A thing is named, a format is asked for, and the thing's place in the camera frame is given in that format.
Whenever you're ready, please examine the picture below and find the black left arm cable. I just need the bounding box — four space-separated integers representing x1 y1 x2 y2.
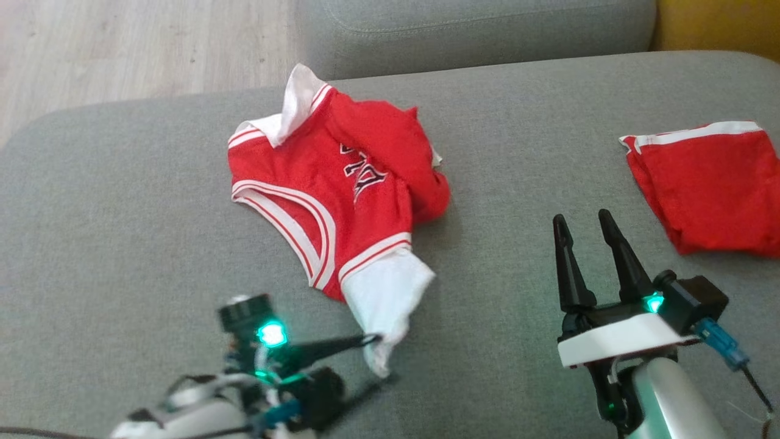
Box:
0 399 304 439

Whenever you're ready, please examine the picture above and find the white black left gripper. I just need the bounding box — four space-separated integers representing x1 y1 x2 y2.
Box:
218 294 400 409

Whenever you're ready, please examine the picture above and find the large yellow sofa cushion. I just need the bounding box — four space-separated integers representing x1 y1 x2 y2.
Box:
652 0 780 63

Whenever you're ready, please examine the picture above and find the grey sofa back cushion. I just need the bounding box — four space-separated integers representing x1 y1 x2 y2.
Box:
294 0 659 82

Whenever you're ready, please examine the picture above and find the red basketball shorts white stripe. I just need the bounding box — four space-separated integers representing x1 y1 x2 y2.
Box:
619 120 780 257

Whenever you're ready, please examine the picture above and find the grey sofa seat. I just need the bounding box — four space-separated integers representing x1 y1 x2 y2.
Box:
0 51 780 439

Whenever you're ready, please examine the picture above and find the red basketball jersey white trim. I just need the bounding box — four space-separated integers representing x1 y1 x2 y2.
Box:
227 63 452 379

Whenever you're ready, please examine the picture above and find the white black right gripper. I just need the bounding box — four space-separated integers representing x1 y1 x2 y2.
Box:
552 209 701 427

